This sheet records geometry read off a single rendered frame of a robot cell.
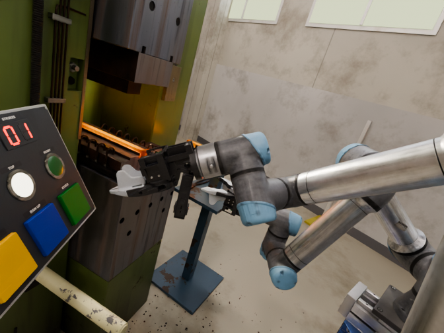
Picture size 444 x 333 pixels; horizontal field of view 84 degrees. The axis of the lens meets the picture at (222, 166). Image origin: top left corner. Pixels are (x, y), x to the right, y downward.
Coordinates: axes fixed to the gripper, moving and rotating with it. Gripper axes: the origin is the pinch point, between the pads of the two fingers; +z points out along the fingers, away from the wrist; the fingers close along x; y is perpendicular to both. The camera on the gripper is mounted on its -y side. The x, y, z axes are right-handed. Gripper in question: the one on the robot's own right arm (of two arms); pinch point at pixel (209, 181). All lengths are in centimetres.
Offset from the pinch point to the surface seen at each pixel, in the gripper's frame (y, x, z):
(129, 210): 20.3, -11.1, 24.6
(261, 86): -42, 341, 78
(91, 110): -2, 16, 79
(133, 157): 1.1, -6.5, 30.7
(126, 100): -12, 22, 63
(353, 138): -14, 269, -74
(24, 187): -9, -55, 14
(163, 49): -40, -1, 31
